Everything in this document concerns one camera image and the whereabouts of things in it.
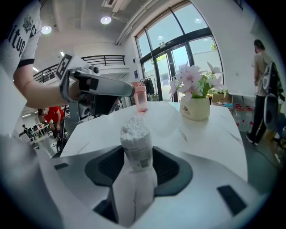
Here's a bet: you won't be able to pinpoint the white ceiling pipes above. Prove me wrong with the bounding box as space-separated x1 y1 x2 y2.
115 0 173 45

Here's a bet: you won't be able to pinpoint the person's grey printed T-shirt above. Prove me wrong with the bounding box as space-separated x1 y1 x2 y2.
0 0 43 135

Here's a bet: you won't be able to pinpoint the cardboard box red print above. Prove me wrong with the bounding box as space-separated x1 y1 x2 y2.
211 93 233 106

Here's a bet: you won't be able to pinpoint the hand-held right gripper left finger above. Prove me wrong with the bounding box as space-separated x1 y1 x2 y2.
38 144 131 229

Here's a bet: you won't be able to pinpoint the person's left forearm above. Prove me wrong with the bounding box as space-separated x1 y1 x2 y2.
13 59 69 109

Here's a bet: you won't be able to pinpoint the pink drinking cup with lid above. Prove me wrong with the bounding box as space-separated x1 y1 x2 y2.
131 81 148 113

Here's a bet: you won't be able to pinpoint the clear cotton swab container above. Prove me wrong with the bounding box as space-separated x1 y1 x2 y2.
120 115 157 174

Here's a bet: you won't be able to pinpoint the glass entrance door with windows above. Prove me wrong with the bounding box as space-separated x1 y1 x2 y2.
135 6 224 102

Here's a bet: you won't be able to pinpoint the ceiling air conditioner unit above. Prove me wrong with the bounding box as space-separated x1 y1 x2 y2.
101 0 132 13

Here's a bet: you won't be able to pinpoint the black balcony railing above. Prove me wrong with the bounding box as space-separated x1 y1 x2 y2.
232 0 244 11
33 55 126 84

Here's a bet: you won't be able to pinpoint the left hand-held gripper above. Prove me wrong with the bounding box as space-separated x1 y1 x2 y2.
55 52 136 123

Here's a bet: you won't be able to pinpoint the group of clear water jugs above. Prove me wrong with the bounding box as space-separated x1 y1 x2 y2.
232 104 254 133

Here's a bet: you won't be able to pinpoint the clothes rack with dark garments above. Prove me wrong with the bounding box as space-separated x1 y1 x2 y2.
140 75 160 101

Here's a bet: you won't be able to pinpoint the person's left hand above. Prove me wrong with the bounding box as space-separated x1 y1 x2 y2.
67 79 81 102

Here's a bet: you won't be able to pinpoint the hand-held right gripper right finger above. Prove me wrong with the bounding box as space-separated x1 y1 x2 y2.
134 145 270 229

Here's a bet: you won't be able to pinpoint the potted pink artificial flowers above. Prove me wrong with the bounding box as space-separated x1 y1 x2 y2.
168 61 228 122

